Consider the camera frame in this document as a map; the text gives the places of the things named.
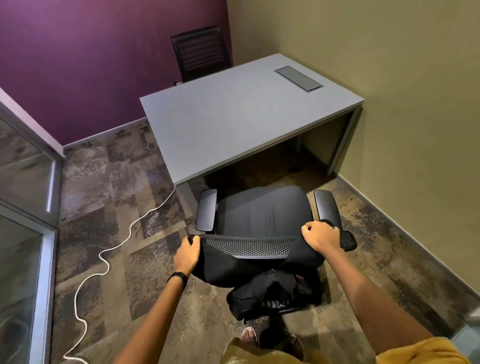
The person's right hand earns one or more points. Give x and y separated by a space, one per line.
323 237

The person's left hand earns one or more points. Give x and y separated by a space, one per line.
185 258

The person's left fingers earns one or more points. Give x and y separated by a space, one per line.
191 242

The person's right fingers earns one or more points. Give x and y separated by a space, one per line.
312 228

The black mesh office chair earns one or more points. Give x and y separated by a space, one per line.
262 213

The person's right forearm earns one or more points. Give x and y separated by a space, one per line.
371 303

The person's left forearm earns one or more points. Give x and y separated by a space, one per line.
153 322

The black wristband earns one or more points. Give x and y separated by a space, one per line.
177 278

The black jacket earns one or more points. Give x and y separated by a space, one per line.
258 273

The brown sandal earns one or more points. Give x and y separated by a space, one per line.
249 336
296 345

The grey desk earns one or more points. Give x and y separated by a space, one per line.
240 112

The yellow garment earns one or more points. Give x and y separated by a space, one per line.
416 354

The black slatted-back chair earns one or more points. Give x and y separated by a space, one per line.
200 52

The glass partition with grey frame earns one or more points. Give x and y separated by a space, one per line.
22 240

